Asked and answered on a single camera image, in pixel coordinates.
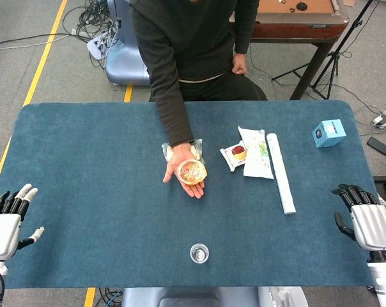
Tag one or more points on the clear bread packet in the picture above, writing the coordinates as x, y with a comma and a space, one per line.
197, 150

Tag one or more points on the clear glass cup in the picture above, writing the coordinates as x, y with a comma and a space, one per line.
199, 253

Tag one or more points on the brown pool table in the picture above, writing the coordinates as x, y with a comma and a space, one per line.
295, 25

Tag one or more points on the long white tube package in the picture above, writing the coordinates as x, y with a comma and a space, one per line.
282, 179

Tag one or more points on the white green snack bag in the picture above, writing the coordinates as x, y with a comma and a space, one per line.
255, 160

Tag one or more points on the small red cake packet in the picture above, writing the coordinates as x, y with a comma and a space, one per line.
234, 155

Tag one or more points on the black tripod stand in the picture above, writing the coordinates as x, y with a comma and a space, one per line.
332, 60

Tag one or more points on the person's right hand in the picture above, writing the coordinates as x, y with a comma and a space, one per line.
179, 153

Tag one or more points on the blue-grey robot torso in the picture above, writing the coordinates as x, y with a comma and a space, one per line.
186, 297

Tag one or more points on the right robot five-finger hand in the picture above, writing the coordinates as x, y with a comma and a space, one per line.
373, 224

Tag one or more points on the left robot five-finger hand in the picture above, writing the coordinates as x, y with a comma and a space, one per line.
1, 230

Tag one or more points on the blue-grey machine base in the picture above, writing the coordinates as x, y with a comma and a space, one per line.
126, 60

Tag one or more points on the blue table mat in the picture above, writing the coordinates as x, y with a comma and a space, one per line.
100, 179

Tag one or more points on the black smartphone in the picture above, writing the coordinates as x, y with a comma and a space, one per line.
380, 146

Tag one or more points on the white power strip many plugs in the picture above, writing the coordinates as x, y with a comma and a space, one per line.
98, 44

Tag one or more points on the person's left hand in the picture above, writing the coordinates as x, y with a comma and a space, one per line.
240, 65

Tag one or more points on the person's left forearm dark sleeve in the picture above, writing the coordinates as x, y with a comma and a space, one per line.
242, 35

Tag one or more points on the person's torso dark clothes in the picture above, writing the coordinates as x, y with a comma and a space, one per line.
196, 41

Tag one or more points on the white power strip with adapters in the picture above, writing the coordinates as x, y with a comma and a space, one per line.
384, 116

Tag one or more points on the person's right forearm dark sleeve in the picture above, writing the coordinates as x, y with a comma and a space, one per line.
174, 115

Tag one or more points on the light blue cardboard box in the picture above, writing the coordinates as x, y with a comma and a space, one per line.
330, 134

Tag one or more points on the round orange snack cup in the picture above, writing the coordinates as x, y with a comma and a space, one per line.
192, 172

